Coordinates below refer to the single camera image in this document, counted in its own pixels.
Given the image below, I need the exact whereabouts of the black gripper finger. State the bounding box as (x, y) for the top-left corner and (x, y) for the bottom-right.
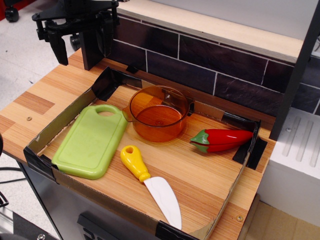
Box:
(48, 31), (69, 66)
(96, 11), (113, 57)

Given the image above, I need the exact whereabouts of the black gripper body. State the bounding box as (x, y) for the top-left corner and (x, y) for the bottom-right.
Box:
(32, 0), (120, 42)

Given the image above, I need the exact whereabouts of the yellow handled toy knife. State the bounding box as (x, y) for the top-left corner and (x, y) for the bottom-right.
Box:
(120, 145), (182, 230)

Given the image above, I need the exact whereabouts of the orange transparent pot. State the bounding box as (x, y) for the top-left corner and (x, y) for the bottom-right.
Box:
(122, 85), (194, 143)

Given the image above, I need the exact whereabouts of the black caster wheel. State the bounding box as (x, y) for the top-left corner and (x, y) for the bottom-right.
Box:
(4, 6), (19, 23)

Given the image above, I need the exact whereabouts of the green cutting board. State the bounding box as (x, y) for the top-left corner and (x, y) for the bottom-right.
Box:
(52, 104), (128, 180)

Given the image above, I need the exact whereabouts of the red toy chili pepper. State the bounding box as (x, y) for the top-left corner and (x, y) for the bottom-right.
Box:
(189, 129), (254, 153)

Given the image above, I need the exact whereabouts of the white sink drainboard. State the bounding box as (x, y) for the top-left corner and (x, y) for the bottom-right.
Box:
(258, 108), (320, 226)

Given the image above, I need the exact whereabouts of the dark post left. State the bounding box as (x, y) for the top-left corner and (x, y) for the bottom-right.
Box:
(79, 29), (106, 71)

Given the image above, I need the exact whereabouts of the dark post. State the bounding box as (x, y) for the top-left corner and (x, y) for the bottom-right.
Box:
(269, 2), (320, 141)
(79, 29), (106, 71)

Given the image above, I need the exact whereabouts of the dark post right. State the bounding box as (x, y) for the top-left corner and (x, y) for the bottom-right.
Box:
(269, 2), (320, 141)

